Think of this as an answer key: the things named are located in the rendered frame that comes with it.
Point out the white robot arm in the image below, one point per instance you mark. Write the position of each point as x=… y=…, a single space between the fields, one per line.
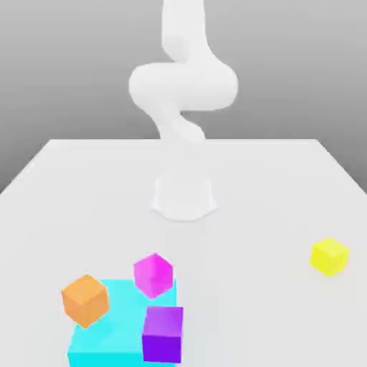
x=183 y=86

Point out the small magenta cube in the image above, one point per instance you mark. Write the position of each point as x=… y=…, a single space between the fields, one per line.
x=153 y=275

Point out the small purple cube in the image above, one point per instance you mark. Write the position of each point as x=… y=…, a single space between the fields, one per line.
x=162 y=334

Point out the small orange cube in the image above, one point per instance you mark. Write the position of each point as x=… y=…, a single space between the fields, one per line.
x=85 y=301

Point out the small yellow cube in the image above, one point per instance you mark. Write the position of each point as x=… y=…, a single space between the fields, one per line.
x=329 y=257

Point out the large cyan box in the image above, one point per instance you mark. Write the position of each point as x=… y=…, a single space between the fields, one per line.
x=120 y=329

